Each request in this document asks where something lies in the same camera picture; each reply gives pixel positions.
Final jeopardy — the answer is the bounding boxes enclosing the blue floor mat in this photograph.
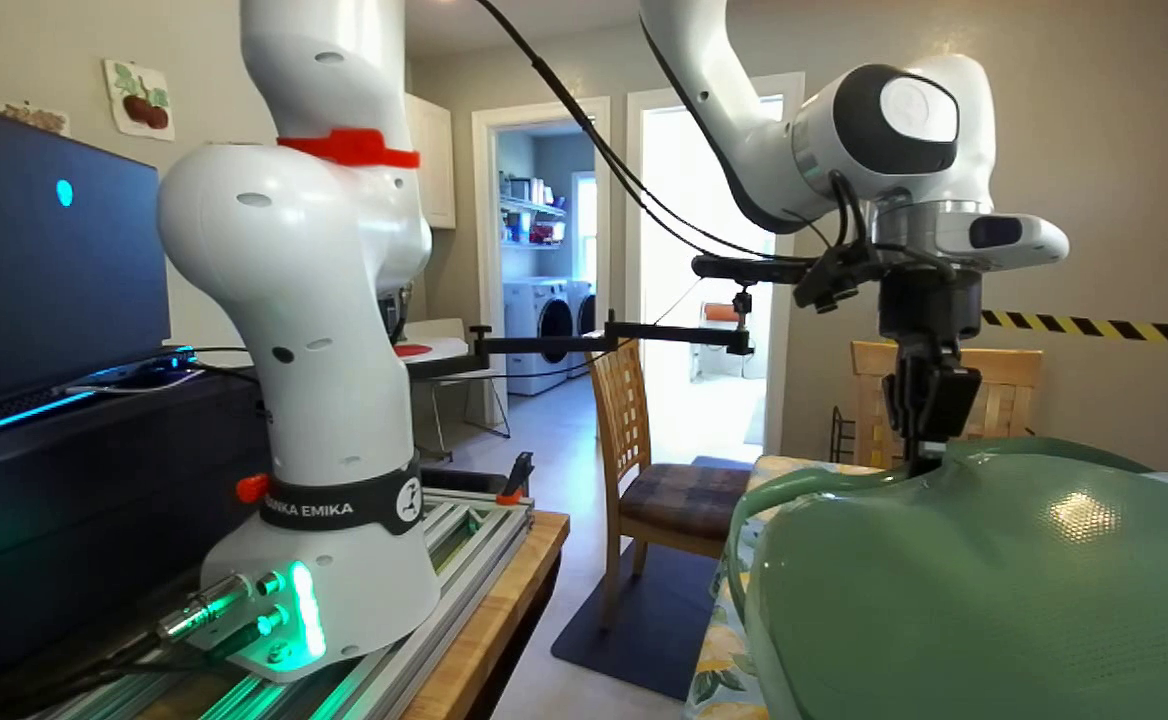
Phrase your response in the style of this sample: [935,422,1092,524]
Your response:
[548,535,727,706]

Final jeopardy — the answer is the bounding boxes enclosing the black camera boom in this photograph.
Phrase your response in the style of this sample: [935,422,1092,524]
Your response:
[465,283,761,374]

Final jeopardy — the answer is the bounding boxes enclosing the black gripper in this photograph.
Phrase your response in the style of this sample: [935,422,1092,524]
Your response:
[876,269,986,477]

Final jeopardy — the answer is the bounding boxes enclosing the white side table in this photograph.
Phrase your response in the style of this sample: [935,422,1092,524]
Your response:
[395,317,515,455]

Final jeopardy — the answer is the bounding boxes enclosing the wooden slat back chair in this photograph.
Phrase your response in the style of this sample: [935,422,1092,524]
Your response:
[587,337,761,634]

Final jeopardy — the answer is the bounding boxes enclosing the yellow black caution tape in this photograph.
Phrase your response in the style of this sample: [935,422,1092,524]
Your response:
[980,308,1168,351]

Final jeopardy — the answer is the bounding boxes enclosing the washing machine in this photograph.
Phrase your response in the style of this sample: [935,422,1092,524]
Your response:
[500,275,601,395]

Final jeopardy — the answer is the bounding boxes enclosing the white wall cabinet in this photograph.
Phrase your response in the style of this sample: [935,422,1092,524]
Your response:
[398,93,459,233]

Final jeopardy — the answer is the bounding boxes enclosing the black bench clamp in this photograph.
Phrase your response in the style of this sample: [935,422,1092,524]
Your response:
[416,449,541,509]

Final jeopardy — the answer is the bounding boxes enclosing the wooden bench top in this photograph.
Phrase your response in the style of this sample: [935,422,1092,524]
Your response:
[398,513,575,720]

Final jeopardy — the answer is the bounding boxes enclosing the aluminium mounting rail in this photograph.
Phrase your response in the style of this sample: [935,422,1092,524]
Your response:
[18,485,535,720]

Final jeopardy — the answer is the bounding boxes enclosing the black computer monitor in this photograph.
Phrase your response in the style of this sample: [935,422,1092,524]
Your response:
[0,93,198,435]

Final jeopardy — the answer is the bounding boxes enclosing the black stereo camera bar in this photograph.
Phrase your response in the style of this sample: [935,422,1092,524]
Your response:
[686,254,828,289]

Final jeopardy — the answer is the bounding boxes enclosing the plaid seat cushion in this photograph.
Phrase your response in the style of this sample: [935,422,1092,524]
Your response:
[620,454,761,545]

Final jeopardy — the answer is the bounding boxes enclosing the lemon print tablecloth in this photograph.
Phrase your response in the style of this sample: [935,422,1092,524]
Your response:
[679,454,879,720]

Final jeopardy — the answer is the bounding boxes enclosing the fruit wall picture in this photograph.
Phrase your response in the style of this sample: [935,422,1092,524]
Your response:
[100,51,180,144]

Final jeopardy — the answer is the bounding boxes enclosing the small wall picture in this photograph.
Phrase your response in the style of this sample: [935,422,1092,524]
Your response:
[0,93,76,137]

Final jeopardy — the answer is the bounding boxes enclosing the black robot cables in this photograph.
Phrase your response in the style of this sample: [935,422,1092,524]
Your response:
[474,0,879,274]

